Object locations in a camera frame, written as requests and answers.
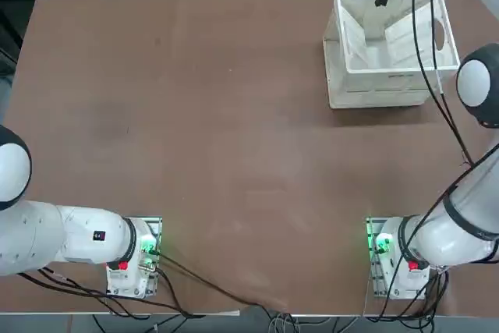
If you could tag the white folding storage box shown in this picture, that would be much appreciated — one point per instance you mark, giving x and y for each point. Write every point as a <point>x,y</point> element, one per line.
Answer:
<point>374,87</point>

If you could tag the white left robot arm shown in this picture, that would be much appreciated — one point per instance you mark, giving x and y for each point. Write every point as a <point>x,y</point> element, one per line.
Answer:
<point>78,239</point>

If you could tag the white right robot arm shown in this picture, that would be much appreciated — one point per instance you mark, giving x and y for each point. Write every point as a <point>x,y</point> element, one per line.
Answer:
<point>448,231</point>

